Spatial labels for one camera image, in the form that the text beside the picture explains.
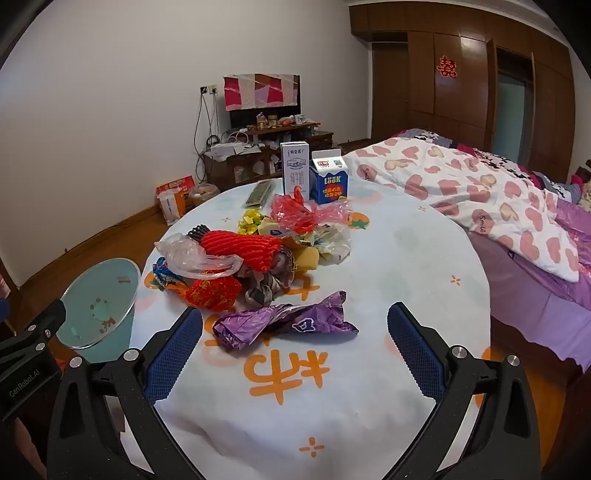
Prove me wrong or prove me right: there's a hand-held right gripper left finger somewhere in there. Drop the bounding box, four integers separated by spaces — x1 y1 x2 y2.
46 306 206 480

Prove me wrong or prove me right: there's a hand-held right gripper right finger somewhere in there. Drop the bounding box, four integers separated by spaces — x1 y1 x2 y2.
383 301 556 480

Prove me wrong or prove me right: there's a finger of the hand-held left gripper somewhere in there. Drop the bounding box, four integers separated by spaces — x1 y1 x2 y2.
0 299 68 371

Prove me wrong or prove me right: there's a red patterned snack packet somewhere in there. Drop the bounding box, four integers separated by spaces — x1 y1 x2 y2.
186 275 243 311

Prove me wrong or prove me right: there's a light blue round stool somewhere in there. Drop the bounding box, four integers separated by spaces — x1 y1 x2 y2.
60 258 141 366

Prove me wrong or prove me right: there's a blue wrapper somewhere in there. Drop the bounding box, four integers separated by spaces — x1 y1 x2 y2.
151 256 186 292

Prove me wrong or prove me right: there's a clear plastic bag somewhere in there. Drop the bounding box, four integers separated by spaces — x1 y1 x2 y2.
157 233 244 280

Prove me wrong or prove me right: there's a purple plastic bag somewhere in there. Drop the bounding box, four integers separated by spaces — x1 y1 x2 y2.
212 290 359 352

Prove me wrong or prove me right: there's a grey plaid wrapper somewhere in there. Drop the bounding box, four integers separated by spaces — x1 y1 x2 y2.
241 257 297 308

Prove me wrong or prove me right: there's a red foam net sleeve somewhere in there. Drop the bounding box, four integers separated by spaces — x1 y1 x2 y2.
200 230 283 271

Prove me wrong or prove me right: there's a pink transparent plastic wrapper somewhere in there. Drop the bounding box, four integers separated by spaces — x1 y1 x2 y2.
310 202 352 228

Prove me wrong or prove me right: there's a purple bed sheet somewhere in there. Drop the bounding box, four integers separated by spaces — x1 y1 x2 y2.
466 194 591 363

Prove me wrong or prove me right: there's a white yellow plastic bag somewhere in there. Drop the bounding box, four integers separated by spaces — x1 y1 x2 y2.
300 225 352 265

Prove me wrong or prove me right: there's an orange and white box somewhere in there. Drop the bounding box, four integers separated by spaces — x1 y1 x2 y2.
156 176 195 226

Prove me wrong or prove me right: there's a yellow sponge wedge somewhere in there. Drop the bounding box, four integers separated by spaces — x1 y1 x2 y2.
295 247 320 273

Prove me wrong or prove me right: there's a yellow crumpled wrapper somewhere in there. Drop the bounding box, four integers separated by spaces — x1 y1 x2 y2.
238 209 265 234

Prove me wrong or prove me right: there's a clear plastic jar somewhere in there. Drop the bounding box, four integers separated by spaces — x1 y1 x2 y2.
188 182 221 209

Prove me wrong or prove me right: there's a dark striped flat packet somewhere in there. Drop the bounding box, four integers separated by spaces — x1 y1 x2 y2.
245 180 276 209

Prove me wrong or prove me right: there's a red crinkled plastic wrapper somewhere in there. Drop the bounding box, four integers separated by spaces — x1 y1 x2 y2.
270 193 317 234

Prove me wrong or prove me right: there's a bed with heart-print blanket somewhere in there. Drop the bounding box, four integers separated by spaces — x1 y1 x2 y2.
343 136 581 284

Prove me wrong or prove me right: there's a blue gable-top carton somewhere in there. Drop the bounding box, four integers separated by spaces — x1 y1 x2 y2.
309 148 350 204

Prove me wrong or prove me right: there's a dark wooden television cabinet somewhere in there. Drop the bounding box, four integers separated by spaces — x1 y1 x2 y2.
202 122 334 193

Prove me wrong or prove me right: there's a tall white milk carton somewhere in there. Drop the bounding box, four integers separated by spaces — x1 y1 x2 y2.
280 141 310 197

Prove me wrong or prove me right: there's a brown wooden wardrobe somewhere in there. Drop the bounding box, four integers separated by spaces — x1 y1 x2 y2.
348 0 576 183

